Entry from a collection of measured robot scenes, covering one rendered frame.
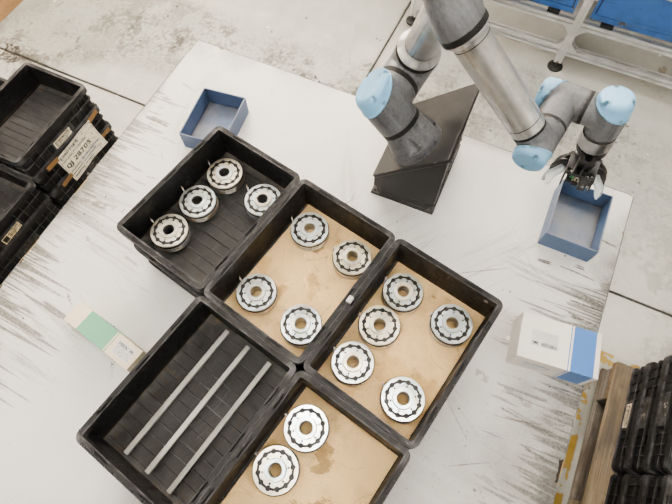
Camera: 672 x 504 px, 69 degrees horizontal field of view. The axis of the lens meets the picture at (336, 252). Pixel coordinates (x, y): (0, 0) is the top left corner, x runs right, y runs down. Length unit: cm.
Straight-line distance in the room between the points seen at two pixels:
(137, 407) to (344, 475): 51
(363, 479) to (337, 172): 90
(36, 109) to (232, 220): 120
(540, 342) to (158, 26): 270
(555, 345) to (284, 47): 222
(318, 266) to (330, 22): 205
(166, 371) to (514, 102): 99
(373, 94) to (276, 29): 187
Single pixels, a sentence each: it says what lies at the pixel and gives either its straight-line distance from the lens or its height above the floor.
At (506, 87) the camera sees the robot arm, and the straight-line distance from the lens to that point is 104.
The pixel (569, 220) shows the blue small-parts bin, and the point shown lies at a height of 70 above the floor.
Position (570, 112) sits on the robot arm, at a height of 118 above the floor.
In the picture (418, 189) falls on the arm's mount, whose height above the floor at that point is 80.
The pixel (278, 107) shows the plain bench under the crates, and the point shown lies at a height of 70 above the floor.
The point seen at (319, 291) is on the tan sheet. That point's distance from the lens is 126.
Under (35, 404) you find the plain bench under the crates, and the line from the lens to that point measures 155.
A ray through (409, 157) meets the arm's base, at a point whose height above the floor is 93.
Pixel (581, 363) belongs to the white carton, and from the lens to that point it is 138.
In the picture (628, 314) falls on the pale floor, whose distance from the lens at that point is 243.
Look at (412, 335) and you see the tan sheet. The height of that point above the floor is 83.
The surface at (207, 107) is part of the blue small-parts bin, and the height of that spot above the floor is 70.
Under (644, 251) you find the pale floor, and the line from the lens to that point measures 260.
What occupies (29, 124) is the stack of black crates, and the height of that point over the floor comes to 49.
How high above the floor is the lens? 202
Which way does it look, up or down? 66 degrees down
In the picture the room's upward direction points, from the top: 2 degrees counter-clockwise
